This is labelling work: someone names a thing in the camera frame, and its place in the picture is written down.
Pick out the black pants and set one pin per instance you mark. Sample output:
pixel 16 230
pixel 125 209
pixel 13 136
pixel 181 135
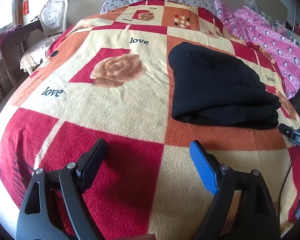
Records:
pixel 215 87

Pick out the red paper sign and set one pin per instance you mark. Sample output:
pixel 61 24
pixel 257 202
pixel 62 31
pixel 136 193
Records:
pixel 26 7

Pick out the dark red cloth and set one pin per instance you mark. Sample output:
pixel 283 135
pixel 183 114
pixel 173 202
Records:
pixel 5 36

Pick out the pink penguin quilt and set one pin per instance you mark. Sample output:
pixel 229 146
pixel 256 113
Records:
pixel 270 40

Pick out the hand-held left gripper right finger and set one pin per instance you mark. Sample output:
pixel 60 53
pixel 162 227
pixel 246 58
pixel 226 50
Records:
pixel 203 170

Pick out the printed checkered blanket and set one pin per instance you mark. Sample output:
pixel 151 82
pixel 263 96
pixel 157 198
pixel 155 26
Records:
pixel 120 105

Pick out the white plastic bag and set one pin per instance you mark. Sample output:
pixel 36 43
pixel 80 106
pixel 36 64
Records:
pixel 250 2

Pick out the white ornate chair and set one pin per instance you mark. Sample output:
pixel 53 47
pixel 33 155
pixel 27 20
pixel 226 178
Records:
pixel 52 17

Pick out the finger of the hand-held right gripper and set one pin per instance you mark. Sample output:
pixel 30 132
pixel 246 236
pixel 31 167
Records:
pixel 285 129

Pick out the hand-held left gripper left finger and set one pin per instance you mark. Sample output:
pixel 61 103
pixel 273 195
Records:
pixel 95 160

